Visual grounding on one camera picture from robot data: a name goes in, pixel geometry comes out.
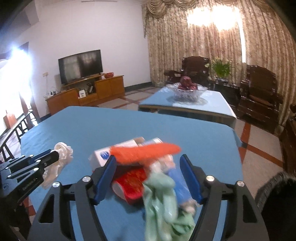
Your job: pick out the dark wooden armchair left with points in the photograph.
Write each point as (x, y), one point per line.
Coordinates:
(195, 67)

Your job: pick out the blue tablecloth near table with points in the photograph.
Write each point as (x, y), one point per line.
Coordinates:
(211, 146)

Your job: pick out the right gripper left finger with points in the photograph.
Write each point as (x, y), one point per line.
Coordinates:
(53, 220)

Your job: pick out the blue tablecloth far table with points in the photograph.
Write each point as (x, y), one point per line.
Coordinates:
(211, 106)

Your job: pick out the dark red fruit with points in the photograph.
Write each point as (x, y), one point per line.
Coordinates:
(187, 84)

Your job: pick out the dark wooden armchair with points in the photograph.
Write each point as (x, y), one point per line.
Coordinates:
(259, 97)
(195, 67)

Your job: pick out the black trash bin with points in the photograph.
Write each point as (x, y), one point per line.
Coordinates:
(276, 203)

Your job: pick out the red paper cup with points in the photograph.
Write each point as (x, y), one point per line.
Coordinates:
(129, 185)

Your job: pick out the red teapot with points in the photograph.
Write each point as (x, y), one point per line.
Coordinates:
(108, 75)

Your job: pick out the floral beige curtain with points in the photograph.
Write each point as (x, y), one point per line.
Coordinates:
(242, 32)

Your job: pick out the green rubber glove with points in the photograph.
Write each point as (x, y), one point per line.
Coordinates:
(164, 218)

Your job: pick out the wooden TV cabinet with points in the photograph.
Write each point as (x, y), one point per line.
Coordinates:
(90, 91)

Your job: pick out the blue plastic bag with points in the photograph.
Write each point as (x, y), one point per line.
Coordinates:
(181, 189)

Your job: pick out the blue tablecloth table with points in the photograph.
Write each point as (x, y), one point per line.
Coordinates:
(211, 106)
(211, 146)

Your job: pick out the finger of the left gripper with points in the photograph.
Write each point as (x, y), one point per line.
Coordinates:
(38, 156)
(48, 159)

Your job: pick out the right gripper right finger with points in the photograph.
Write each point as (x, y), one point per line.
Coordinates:
(243, 219)

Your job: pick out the dark side table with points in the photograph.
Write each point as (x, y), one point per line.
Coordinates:
(230, 92)

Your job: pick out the orange plastic wrapper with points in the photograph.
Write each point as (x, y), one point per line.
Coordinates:
(142, 154)

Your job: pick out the dark wooden armchair right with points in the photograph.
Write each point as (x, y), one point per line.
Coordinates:
(259, 97)

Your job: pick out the glass fruit bowl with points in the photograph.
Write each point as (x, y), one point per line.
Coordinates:
(190, 95)

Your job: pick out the black flat television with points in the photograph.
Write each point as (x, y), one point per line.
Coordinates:
(78, 66)

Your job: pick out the green potted plant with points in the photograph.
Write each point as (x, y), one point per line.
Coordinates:
(222, 68)

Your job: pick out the white plastic bag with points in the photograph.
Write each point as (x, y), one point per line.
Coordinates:
(52, 172)

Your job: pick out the dark wooden sofa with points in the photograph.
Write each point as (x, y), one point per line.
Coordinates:
(287, 139)

